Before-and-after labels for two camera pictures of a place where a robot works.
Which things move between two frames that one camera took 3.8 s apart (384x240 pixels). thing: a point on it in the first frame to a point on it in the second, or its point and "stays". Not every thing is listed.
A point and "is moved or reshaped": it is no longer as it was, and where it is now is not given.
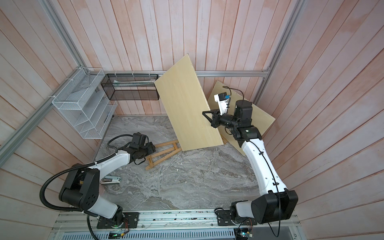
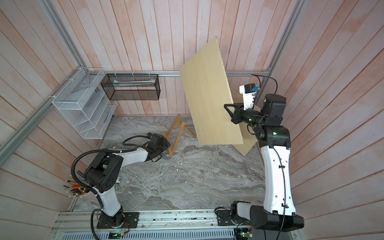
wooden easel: [175, 144] is moved or reshaped
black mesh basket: [130, 86] stays
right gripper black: [217, 118] to [239, 114]
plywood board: [183, 100] to [206, 89]
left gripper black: [151, 149] to [164, 145]
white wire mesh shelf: [85, 103] stays
